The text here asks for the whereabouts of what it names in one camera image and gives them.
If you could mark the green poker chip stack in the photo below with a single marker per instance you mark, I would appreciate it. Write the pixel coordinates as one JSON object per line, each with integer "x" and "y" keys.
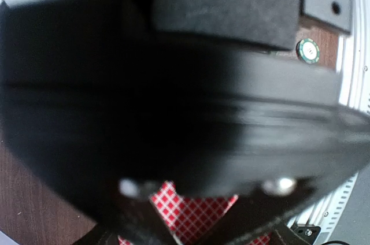
{"x": 308, "y": 51}

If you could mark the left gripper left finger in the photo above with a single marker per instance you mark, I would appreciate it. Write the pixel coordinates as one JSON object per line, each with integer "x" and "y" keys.
{"x": 99, "y": 235}

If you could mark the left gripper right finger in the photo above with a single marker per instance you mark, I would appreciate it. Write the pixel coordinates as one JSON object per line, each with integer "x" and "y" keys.
{"x": 299, "y": 235}

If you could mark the red-backed card deck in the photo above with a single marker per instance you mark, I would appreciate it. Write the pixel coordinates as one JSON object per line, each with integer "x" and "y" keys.
{"x": 188, "y": 219}

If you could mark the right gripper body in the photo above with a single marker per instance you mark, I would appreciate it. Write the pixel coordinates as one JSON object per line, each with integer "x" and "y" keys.
{"x": 104, "y": 100}

